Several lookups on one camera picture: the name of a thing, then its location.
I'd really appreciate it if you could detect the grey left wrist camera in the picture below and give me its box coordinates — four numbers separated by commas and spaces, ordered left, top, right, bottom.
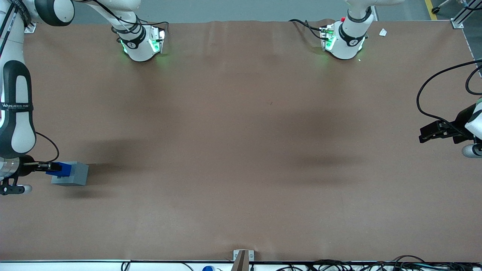
462, 144, 482, 158

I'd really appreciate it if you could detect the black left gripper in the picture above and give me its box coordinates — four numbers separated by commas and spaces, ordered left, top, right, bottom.
419, 104, 478, 144

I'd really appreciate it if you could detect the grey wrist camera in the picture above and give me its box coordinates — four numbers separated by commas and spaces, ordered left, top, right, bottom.
0, 176, 33, 196
462, 144, 482, 158

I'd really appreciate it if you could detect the blue plastic part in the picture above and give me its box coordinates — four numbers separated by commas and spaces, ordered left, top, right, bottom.
46, 162, 72, 178

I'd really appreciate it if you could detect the white table edge rail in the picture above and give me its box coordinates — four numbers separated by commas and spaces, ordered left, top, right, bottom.
0, 260, 482, 271

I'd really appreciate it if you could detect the brown table mat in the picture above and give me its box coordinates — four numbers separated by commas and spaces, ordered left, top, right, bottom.
0, 19, 482, 262

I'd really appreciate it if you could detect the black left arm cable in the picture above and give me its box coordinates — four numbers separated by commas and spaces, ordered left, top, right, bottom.
465, 65, 482, 96
416, 59, 482, 137

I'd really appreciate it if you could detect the chair caster base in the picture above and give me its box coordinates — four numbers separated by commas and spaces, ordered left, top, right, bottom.
431, 0, 454, 14

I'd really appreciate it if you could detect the metal bracket with brown post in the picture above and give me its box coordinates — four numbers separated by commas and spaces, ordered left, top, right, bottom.
233, 249, 255, 271

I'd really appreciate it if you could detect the black cable bundle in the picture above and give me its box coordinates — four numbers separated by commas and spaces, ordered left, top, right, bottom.
278, 259, 356, 271
357, 255, 482, 271

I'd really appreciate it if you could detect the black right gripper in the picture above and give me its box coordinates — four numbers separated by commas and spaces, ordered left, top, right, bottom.
17, 155, 63, 177

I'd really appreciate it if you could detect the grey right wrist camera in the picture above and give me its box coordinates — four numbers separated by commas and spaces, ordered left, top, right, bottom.
0, 176, 33, 196

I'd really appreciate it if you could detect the gray square base block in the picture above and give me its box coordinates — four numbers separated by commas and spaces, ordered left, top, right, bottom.
50, 161, 89, 187

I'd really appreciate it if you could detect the black base power cable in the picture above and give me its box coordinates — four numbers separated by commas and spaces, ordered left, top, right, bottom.
289, 19, 325, 40
90, 0, 169, 38

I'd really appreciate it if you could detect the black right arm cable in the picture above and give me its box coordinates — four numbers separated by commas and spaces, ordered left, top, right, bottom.
0, 0, 60, 164

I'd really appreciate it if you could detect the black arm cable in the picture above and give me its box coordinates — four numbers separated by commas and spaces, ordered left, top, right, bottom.
465, 65, 482, 96
0, 0, 60, 164
416, 59, 482, 137

